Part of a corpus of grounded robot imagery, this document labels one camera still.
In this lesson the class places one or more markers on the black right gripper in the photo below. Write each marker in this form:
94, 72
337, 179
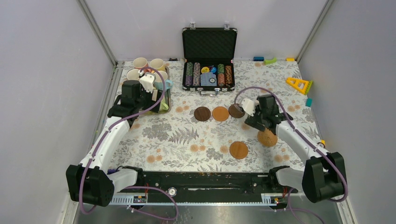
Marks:
252, 121

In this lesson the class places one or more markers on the dark walnut wooden coaster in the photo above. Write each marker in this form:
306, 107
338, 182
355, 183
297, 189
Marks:
236, 111

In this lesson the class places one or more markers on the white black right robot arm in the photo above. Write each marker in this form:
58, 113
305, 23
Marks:
324, 175

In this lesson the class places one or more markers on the floral table mat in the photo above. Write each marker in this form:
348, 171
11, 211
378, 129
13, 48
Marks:
176, 141

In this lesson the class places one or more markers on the orange wooden coaster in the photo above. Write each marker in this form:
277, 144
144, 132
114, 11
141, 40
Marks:
220, 113

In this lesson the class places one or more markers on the black poker chip case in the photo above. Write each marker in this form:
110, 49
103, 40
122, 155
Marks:
208, 59

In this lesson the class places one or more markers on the pink mug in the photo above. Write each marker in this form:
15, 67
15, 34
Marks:
140, 63

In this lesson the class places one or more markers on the green toy block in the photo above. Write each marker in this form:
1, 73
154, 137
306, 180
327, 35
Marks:
270, 61

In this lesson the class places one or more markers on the dark brown wooden coaster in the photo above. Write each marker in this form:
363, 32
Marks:
202, 113

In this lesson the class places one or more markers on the teal toy block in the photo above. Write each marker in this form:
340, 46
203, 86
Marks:
309, 102

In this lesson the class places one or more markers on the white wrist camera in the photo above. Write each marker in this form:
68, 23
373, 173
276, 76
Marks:
147, 81
249, 106

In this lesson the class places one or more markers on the woven cork coaster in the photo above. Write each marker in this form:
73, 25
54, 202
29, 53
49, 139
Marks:
267, 138

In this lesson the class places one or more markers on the light green mug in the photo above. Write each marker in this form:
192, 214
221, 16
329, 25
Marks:
163, 106

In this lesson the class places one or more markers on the yellow triangle toy block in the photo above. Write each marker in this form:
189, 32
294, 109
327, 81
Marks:
302, 86

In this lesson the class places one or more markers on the light brown wooden coaster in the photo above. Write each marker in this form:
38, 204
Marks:
238, 150

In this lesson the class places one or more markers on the silver metal tray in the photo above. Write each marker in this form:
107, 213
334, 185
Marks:
166, 96

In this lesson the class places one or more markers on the blue toy block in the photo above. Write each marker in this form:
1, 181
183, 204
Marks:
258, 58

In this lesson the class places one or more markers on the yellow mug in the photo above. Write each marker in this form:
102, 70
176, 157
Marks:
157, 64

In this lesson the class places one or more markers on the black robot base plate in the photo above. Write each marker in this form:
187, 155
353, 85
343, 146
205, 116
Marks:
201, 188

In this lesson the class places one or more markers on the small yellow toy block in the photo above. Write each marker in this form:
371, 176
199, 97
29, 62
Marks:
290, 59

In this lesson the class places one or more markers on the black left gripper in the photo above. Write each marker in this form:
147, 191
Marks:
151, 102

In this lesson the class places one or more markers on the light blue mug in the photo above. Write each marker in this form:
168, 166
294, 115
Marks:
162, 81

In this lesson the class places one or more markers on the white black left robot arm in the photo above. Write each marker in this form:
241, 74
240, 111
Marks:
89, 181

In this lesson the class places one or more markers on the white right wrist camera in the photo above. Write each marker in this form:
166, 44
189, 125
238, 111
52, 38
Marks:
249, 106

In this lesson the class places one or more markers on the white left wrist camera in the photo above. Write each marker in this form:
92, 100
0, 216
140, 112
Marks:
147, 81

